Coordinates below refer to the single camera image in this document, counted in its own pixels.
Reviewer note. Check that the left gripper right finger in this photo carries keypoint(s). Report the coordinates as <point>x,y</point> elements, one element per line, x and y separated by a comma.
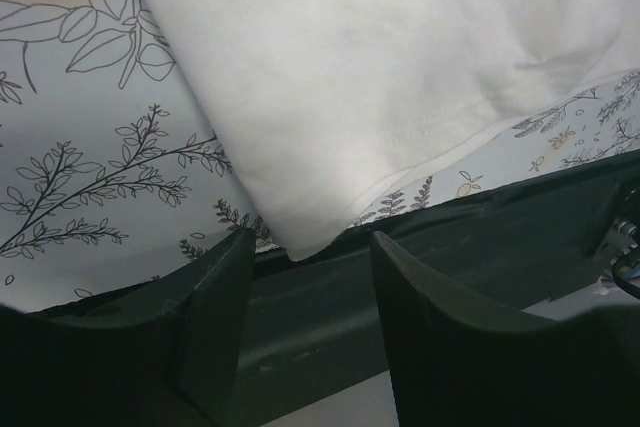
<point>458,358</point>

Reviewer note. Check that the white printed t shirt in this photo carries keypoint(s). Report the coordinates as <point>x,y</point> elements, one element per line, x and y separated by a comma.
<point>323,106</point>

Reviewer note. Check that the floral patterned table mat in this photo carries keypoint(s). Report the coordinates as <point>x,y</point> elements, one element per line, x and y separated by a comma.
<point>110,175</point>

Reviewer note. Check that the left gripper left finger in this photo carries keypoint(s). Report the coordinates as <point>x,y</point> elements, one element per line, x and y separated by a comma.
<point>160,353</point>

